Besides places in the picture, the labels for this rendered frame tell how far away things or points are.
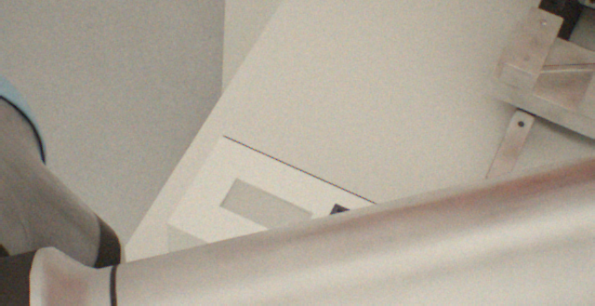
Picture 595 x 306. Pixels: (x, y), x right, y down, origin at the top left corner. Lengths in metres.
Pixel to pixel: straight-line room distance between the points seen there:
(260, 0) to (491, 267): 1.38
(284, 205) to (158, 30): 1.34
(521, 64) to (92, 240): 0.69
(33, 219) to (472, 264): 0.19
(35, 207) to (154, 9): 1.82
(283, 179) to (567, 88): 0.33
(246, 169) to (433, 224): 0.60
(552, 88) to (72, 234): 0.73
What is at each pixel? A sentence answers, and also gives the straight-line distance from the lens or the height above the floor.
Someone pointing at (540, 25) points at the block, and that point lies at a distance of 1.14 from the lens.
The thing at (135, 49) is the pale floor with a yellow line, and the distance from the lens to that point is 2.21.
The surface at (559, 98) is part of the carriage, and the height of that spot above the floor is 0.88.
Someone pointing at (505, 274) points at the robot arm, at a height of 1.47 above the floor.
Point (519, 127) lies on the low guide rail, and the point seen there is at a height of 0.85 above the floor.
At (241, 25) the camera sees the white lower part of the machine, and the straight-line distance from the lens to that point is 1.76.
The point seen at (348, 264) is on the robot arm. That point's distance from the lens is 0.33.
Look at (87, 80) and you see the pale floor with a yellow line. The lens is 2.17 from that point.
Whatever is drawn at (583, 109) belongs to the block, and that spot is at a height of 0.89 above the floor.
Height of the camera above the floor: 1.76
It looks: 57 degrees down
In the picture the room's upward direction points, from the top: 8 degrees clockwise
